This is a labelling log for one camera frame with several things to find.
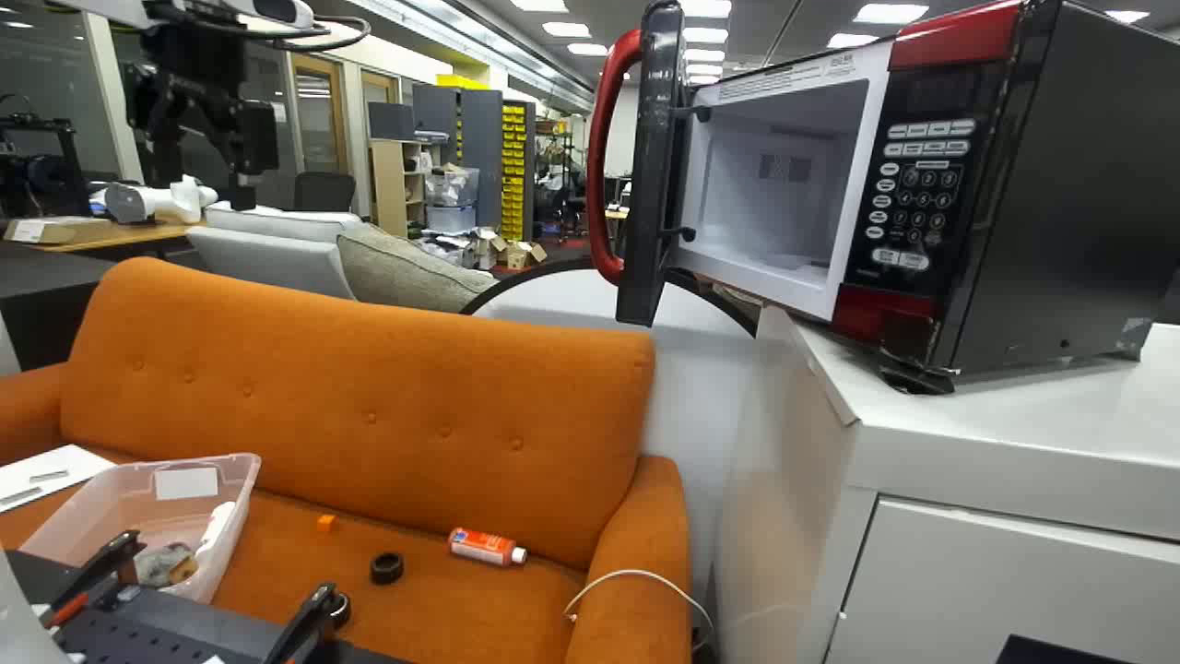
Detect orange glue tube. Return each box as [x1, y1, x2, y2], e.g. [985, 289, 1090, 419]
[447, 525, 530, 570]

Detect white side panel unit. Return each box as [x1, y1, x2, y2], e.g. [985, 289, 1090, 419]
[645, 321, 765, 621]

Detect black handled clamp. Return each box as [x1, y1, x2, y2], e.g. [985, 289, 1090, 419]
[261, 578, 355, 664]

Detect orange fabric sofa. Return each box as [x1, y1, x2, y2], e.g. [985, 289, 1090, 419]
[0, 254, 696, 664]

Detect black and red microwave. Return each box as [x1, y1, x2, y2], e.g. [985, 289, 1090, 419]
[583, 0, 1180, 400]

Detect white objects on desk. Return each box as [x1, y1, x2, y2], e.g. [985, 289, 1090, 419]
[86, 175, 221, 227]

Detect red handled clamp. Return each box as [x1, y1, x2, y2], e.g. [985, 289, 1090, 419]
[39, 529, 146, 632]

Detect clear plastic storage box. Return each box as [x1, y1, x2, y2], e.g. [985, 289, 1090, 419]
[13, 449, 264, 604]

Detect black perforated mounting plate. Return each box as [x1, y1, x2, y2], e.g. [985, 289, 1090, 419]
[0, 546, 410, 664]

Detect black knurled ring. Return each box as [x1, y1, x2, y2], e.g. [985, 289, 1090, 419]
[369, 548, 410, 590]

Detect wooden desk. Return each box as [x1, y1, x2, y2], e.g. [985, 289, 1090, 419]
[0, 213, 200, 259]

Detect yellow and black sign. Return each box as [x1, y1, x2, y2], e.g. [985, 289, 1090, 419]
[495, 95, 533, 243]

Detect grey fabric cushion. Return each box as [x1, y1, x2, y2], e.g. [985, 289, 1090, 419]
[331, 221, 502, 314]

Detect black camera rig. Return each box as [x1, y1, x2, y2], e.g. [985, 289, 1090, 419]
[122, 0, 286, 213]

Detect white paper sheet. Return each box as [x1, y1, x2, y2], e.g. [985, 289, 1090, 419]
[0, 439, 117, 518]

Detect light grey upholstered seat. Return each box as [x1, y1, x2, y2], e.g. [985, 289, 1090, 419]
[162, 205, 361, 302]

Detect white thin cable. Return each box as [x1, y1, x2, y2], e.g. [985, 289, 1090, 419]
[561, 564, 714, 653]

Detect white cabinet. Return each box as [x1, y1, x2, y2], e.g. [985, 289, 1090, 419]
[714, 306, 1180, 664]

